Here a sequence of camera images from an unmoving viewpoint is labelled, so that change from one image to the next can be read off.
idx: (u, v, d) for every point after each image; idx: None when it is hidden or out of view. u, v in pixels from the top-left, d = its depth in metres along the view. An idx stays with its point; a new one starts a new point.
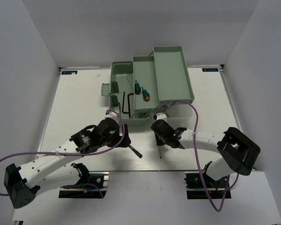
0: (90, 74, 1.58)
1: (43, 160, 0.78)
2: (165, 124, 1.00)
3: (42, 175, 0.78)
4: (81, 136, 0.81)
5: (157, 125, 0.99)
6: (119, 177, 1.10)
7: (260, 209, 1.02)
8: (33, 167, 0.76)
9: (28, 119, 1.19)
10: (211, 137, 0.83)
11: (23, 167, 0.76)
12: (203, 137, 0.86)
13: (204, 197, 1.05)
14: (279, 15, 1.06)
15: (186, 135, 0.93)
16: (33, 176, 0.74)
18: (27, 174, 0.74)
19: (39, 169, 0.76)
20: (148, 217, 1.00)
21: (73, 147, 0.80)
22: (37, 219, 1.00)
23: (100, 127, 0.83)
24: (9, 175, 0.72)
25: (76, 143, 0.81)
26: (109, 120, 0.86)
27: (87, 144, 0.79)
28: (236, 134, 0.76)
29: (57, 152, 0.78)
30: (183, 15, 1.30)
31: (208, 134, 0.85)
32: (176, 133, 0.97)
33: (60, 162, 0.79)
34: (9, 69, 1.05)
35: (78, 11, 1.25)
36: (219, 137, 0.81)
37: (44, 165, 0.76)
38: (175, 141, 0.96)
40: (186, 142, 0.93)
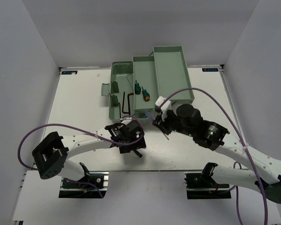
0: (90, 74, 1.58)
1: (83, 136, 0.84)
2: (198, 115, 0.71)
3: (76, 151, 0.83)
4: (114, 128, 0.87)
5: (189, 117, 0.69)
6: (119, 176, 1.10)
7: (261, 210, 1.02)
8: (73, 139, 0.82)
9: (27, 119, 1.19)
10: (269, 166, 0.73)
11: (65, 137, 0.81)
12: (258, 159, 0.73)
13: (204, 197, 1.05)
14: (278, 15, 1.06)
15: (231, 142, 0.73)
16: (72, 147, 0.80)
18: (69, 144, 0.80)
19: (78, 143, 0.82)
20: (148, 217, 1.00)
21: (107, 135, 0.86)
22: (37, 219, 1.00)
23: (129, 125, 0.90)
24: (52, 140, 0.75)
25: (110, 132, 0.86)
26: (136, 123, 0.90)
27: (117, 137, 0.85)
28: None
29: (97, 135, 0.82)
30: (183, 15, 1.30)
31: (265, 160, 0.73)
32: (213, 131, 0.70)
33: (95, 143, 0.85)
34: (9, 69, 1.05)
35: (78, 10, 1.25)
36: (279, 169, 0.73)
37: (85, 141, 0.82)
38: (210, 142, 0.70)
40: (228, 151, 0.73)
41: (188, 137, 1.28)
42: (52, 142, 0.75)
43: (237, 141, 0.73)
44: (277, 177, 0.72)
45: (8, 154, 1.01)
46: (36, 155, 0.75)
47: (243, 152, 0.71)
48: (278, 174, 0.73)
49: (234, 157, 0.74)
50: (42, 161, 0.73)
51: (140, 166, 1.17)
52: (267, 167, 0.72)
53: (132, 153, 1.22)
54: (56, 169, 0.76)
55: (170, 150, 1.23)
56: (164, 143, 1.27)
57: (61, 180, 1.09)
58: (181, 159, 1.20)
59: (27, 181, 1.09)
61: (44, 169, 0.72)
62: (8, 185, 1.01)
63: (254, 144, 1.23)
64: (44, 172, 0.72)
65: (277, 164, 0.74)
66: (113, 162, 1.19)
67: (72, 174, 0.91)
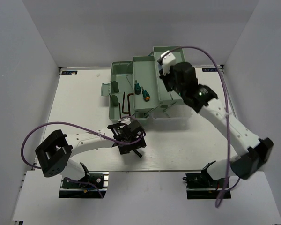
0: (90, 74, 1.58)
1: (86, 135, 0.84)
2: (194, 73, 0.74)
3: (79, 149, 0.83)
4: (116, 128, 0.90)
5: (183, 72, 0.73)
6: (119, 177, 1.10)
7: (261, 210, 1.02)
8: (77, 138, 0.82)
9: (28, 119, 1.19)
10: (243, 136, 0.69)
11: (69, 135, 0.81)
12: (234, 127, 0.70)
13: (204, 197, 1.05)
14: (278, 15, 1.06)
15: (215, 106, 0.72)
16: (76, 146, 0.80)
18: (72, 142, 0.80)
19: (82, 141, 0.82)
20: (149, 217, 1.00)
21: (110, 134, 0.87)
22: (37, 219, 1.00)
23: (132, 125, 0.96)
24: (56, 138, 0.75)
25: (112, 131, 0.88)
26: (137, 124, 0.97)
27: (120, 136, 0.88)
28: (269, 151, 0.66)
29: (100, 134, 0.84)
30: (183, 15, 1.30)
31: (242, 130, 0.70)
32: (202, 93, 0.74)
33: (98, 142, 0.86)
34: (9, 69, 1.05)
35: (78, 11, 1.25)
36: (253, 142, 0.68)
37: (88, 139, 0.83)
38: (195, 101, 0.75)
40: (208, 113, 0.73)
41: (188, 137, 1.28)
42: (55, 140, 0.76)
43: (221, 107, 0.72)
44: (246, 148, 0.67)
45: (8, 154, 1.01)
46: (39, 153, 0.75)
47: (223, 117, 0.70)
48: (249, 146, 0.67)
49: (214, 122, 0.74)
50: (46, 160, 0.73)
51: (140, 166, 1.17)
52: (241, 136, 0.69)
53: (132, 153, 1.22)
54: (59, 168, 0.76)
55: (169, 150, 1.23)
56: (164, 142, 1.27)
57: (61, 180, 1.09)
58: (181, 159, 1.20)
59: (27, 181, 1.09)
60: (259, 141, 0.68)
61: (48, 167, 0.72)
62: (8, 185, 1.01)
63: None
64: (47, 169, 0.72)
65: (254, 138, 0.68)
66: (113, 162, 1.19)
67: (72, 172, 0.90)
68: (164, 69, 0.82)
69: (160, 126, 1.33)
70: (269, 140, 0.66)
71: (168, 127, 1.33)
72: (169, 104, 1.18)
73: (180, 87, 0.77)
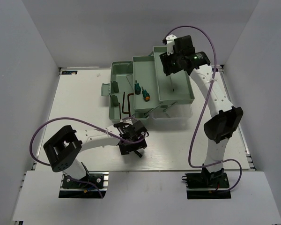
0: (90, 74, 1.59)
1: (95, 131, 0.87)
2: (188, 41, 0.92)
3: (87, 145, 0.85)
4: (122, 126, 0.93)
5: (181, 40, 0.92)
6: (119, 177, 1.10)
7: (261, 210, 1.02)
8: (86, 134, 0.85)
9: (28, 119, 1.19)
10: (218, 101, 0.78)
11: (78, 131, 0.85)
12: (215, 92, 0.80)
13: (204, 197, 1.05)
14: (278, 15, 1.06)
15: (205, 71, 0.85)
16: (85, 141, 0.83)
18: (82, 138, 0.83)
19: (91, 138, 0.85)
20: (148, 217, 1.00)
21: (116, 132, 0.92)
22: (37, 219, 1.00)
23: (136, 124, 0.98)
24: (65, 133, 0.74)
25: (119, 129, 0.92)
26: (140, 124, 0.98)
27: (126, 133, 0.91)
28: (237, 117, 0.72)
29: (107, 131, 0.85)
30: (183, 16, 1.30)
31: (220, 95, 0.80)
32: (196, 56, 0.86)
33: (105, 139, 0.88)
34: (9, 70, 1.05)
35: (78, 11, 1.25)
36: (225, 107, 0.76)
37: (97, 136, 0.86)
38: (188, 62, 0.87)
40: (197, 76, 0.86)
41: (188, 137, 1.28)
42: (65, 136, 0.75)
43: (209, 73, 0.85)
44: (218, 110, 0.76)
45: (8, 154, 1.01)
46: (48, 148, 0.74)
47: (207, 81, 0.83)
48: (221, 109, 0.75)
49: (202, 86, 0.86)
50: (54, 155, 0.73)
51: (140, 166, 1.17)
52: (218, 100, 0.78)
53: (132, 153, 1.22)
54: (68, 163, 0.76)
55: (169, 150, 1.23)
56: (164, 143, 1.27)
57: (61, 180, 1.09)
58: (181, 159, 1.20)
59: (27, 181, 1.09)
60: (231, 108, 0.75)
61: (57, 162, 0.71)
62: (8, 185, 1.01)
63: (254, 144, 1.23)
64: (55, 165, 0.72)
65: (228, 104, 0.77)
66: (113, 161, 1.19)
67: (73, 171, 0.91)
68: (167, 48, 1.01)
69: (160, 126, 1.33)
70: (240, 108, 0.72)
71: (167, 127, 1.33)
72: (169, 104, 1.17)
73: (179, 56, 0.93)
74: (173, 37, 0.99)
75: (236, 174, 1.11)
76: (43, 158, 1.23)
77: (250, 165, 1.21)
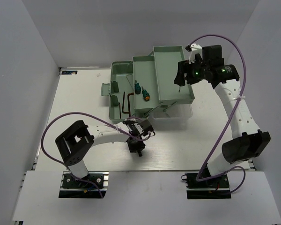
0: (90, 74, 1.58)
1: (106, 128, 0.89)
2: (218, 52, 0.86)
3: (98, 140, 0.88)
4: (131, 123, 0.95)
5: (210, 49, 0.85)
6: (119, 177, 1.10)
7: (261, 210, 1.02)
8: (98, 129, 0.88)
9: (28, 119, 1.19)
10: (243, 122, 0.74)
11: (91, 127, 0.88)
12: (241, 112, 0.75)
13: (204, 197, 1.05)
14: (279, 15, 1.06)
15: (232, 86, 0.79)
16: (96, 136, 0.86)
18: (94, 132, 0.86)
19: (102, 133, 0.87)
20: (149, 217, 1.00)
21: (126, 129, 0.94)
22: (37, 220, 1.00)
23: (144, 124, 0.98)
24: (77, 128, 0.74)
25: (128, 127, 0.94)
26: (148, 122, 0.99)
27: (135, 131, 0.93)
28: (262, 143, 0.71)
29: (117, 127, 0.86)
30: (183, 15, 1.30)
31: (246, 116, 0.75)
32: (225, 70, 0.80)
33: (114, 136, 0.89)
34: (9, 69, 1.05)
35: (78, 11, 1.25)
36: (251, 130, 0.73)
37: (107, 131, 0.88)
38: (216, 74, 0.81)
40: (222, 91, 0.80)
41: (189, 137, 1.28)
42: (77, 131, 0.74)
43: (236, 90, 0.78)
44: (241, 132, 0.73)
45: (8, 154, 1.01)
46: (61, 142, 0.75)
47: (233, 99, 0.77)
48: (245, 131, 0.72)
49: (225, 101, 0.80)
50: (67, 149, 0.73)
51: (140, 166, 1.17)
52: (242, 121, 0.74)
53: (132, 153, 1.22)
54: (79, 157, 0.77)
55: (169, 150, 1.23)
56: (164, 143, 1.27)
57: (61, 180, 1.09)
58: (181, 159, 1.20)
59: (27, 181, 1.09)
60: (256, 131, 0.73)
61: (69, 157, 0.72)
62: (8, 185, 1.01)
63: None
64: (66, 160, 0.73)
65: (254, 126, 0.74)
66: (113, 162, 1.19)
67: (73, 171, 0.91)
68: (190, 55, 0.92)
69: (160, 126, 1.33)
70: (266, 135, 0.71)
71: (167, 127, 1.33)
72: (169, 104, 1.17)
73: (205, 66, 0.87)
74: (198, 45, 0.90)
75: (237, 175, 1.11)
76: (43, 158, 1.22)
77: (250, 165, 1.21)
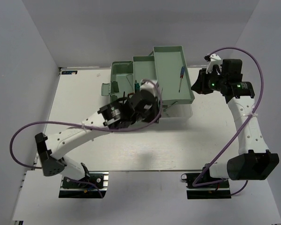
0: (90, 74, 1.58)
1: (68, 132, 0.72)
2: (238, 66, 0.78)
3: (66, 147, 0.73)
4: (111, 108, 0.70)
5: (229, 63, 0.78)
6: (119, 177, 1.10)
7: (261, 210, 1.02)
8: (58, 137, 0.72)
9: (27, 119, 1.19)
10: (252, 139, 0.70)
11: (50, 137, 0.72)
12: (251, 129, 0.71)
13: (204, 197, 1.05)
14: (279, 15, 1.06)
15: (244, 102, 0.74)
16: (58, 146, 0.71)
18: (52, 146, 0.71)
19: (63, 141, 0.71)
20: (148, 217, 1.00)
21: (99, 122, 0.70)
22: (37, 220, 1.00)
23: (133, 101, 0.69)
24: (38, 144, 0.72)
25: (104, 116, 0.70)
26: (147, 92, 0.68)
27: (115, 119, 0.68)
28: (270, 164, 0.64)
29: (83, 126, 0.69)
30: (183, 15, 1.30)
31: (255, 134, 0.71)
32: (240, 86, 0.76)
33: (86, 136, 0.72)
34: (9, 69, 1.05)
35: (79, 10, 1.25)
36: (258, 149, 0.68)
37: (69, 137, 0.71)
38: (230, 90, 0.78)
40: (234, 106, 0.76)
41: (189, 137, 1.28)
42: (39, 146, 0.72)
43: (249, 106, 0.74)
44: (247, 149, 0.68)
45: (8, 154, 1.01)
46: None
47: (244, 115, 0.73)
48: (251, 149, 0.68)
49: (236, 115, 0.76)
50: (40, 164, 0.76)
51: (140, 166, 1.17)
52: (250, 138, 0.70)
53: (132, 153, 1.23)
54: (58, 168, 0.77)
55: (169, 150, 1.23)
56: (164, 143, 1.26)
57: (61, 180, 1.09)
58: (181, 159, 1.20)
59: (27, 181, 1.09)
60: (264, 152, 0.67)
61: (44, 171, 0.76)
62: (8, 185, 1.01)
63: None
64: (43, 172, 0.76)
65: (262, 146, 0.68)
66: (113, 162, 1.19)
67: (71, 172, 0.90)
68: (208, 65, 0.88)
69: (160, 126, 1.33)
70: (275, 156, 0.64)
71: (168, 127, 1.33)
72: (169, 104, 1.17)
73: (222, 79, 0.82)
74: (218, 56, 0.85)
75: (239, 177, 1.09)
76: None
77: None
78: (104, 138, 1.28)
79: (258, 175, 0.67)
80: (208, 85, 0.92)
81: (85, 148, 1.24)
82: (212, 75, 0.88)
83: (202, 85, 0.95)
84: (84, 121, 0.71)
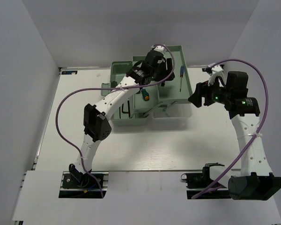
0: (90, 74, 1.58)
1: (111, 95, 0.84)
2: (243, 81, 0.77)
3: (114, 108, 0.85)
4: (135, 71, 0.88)
5: (234, 77, 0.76)
6: (119, 176, 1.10)
7: (261, 211, 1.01)
8: (105, 102, 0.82)
9: (27, 119, 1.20)
10: (255, 161, 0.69)
11: (98, 105, 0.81)
12: (255, 151, 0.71)
13: (204, 197, 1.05)
14: (278, 14, 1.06)
15: (249, 121, 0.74)
16: (108, 108, 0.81)
18: (104, 108, 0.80)
19: (111, 103, 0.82)
20: (149, 217, 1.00)
21: (131, 82, 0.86)
22: (37, 219, 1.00)
23: (149, 59, 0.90)
24: (89, 114, 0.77)
25: (133, 78, 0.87)
26: (156, 51, 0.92)
27: (142, 77, 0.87)
28: (273, 188, 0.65)
29: (122, 87, 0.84)
30: (183, 15, 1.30)
31: (259, 155, 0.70)
32: (245, 103, 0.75)
33: (125, 96, 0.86)
34: (10, 70, 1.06)
35: (79, 10, 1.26)
36: (262, 171, 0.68)
37: (114, 99, 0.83)
38: (234, 106, 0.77)
40: (238, 123, 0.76)
41: (189, 137, 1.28)
42: (90, 116, 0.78)
43: (254, 125, 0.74)
44: (250, 171, 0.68)
45: (8, 154, 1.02)
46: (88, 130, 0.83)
47: (248, 134, 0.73)
48: (254, 171, 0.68)
49: (239, 131, 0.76)
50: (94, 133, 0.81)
51: (140, 166, 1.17)
52: (254, 160, 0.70)
53: (132, 153, 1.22)
54: (108, 130, 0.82)
55: (169, 150, 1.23)
56: (164, 143, 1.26)
57: (61, 180, 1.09)
58: (181, 159, 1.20)
59: (27, 181, 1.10)
60: (268, 175, 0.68)
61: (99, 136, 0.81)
62: (8, 185, 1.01)
63: None
64: (99, 137, 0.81)
65: (265, 169, 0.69)
66: (113, 162, 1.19)
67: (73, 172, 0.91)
68: (210, 77, 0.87)
69: (160, 127, 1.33)
70: (279, 180, 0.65)
71: (168, 127, 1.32)
72: (169, 103, 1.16)
73: (226, 93, 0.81)
74: (219, 67, 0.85)
75: None
76: (44, 158, 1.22)
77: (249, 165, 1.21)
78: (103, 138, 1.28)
79: (260, 195, 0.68)
80: (211, 96, 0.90)
81: None
82: (216, 86, 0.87)
83: (205, 97, 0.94)
84: (119, 85, 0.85)
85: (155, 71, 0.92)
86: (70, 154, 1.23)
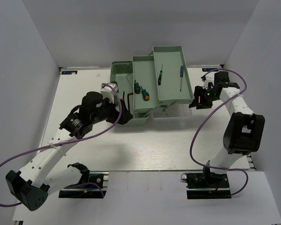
0: (90, 74, 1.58)
1: (40, 156, 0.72)
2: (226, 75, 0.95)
3: (46, 171, 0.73)
4: (70, 121, 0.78)
5: (218, 72, 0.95)
6: (119, 176, 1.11)
7: (261, 210, 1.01)
8: (33, 166, 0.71)
9: (27, 118, 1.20)
10: (239, 107, 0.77)
11: (23, 169, 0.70)
12: (238, 101, 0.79)
13: (204, 197, 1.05)
14: (278, 14, 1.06)
15: (231, 90, 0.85)
16: (36, 175, 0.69)
18: (30, 175, 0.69)
19: (40, 166, 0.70)
20: (149, 217, 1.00)
21: (65, 135, 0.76)
22: (37, 219, 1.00)
23: (85, 105, 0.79)
24: (13, 183, 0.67)
25: (68, 129, 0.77)
26: (94, 94, 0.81)
27: (78, 127, 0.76)
28: (257, 125, 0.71)
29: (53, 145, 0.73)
30: (183, 15, 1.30)
31: (242, 104, 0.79)
32: (227, 83, 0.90)
33: (58, 154, 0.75)
34: (9, 70, 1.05)
35: (78, 10, 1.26)
36: (246, 112, 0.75)
37: (44, 161, 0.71)
38: (220, 87, 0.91)
40: (224, 93, 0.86)
41: (188, 137, 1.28)
42: (14, 185, 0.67)
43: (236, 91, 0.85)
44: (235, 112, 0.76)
45: (8, 153, 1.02)
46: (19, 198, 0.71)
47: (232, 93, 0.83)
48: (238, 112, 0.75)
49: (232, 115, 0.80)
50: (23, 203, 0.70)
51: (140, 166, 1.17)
52: (238, 107, 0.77)
53: (132, 153, 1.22)
54: (43, 195, 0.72)
55: (169, 150, 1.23)
56: (164, 143, 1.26)
57: None
58: (181, 159, 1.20)
59: None
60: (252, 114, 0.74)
61: (31, 206, 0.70)
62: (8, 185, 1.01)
63: None
64: (29, 208, 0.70)
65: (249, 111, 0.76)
66: (112, 161, 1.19)
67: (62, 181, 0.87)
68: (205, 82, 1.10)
69: (160, 126, 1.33)
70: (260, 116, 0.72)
71: (167, 127, 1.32)
72: (169, 104, 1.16)
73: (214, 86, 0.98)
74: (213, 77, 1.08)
75: (240, 177, 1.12)
76: None
77: (250, 165, 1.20)
78: (103, 138, 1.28)
79: (249, 139, 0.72)
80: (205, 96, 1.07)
81: (84, 148, 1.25)
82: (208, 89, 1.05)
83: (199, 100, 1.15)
84: (50, 141, 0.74)
85: (94, 116, 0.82)
86: (70, 154, 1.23)
